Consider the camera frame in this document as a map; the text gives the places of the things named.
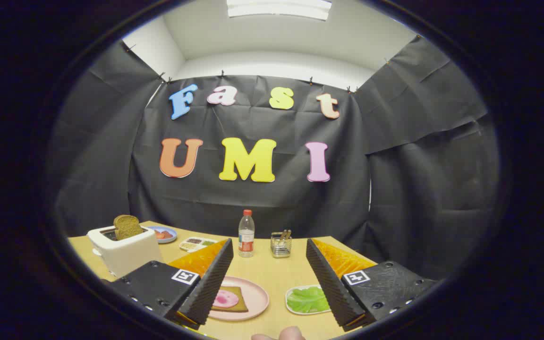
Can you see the wooden utensil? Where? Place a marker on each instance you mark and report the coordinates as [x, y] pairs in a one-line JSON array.
[[285, 234]]

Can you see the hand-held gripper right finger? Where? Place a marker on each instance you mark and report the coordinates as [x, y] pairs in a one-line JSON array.
[[328, 283]]

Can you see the brown meat pieces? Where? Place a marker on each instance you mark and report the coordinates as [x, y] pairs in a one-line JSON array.
[[163, 234]]

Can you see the white divided seed tray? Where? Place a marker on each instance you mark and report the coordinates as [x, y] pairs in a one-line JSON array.
[[196, 243]]

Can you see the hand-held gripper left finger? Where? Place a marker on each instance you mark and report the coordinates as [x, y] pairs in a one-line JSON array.
[[210, 283]]

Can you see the pink ham slice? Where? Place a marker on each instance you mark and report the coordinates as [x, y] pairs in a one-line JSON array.
[[225, 299]]

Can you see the brown bread slice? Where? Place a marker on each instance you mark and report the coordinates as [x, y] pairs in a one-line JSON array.
[[242, 295], [128, 226]]

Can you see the blue plate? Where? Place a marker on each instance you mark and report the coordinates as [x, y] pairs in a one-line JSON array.
[[170, 238]]

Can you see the clear plastic water bottle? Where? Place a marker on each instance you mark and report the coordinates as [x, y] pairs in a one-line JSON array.
[[246, 236]]

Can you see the white toaster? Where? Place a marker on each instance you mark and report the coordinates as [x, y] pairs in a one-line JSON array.
[[130, 255]]

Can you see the small white dish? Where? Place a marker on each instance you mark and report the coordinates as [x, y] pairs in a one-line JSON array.
[[295, 287]]

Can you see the green lettuce leaf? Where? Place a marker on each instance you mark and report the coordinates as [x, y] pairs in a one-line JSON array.
[[307, 300]]

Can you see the black backdrop cloth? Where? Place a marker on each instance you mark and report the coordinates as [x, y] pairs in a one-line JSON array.
[[262, 208]]

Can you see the ceiling light panel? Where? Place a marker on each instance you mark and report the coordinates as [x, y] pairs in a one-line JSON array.
[[279, 8]]

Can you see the pink plate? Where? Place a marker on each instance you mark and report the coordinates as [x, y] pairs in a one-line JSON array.
[[258, 295]]

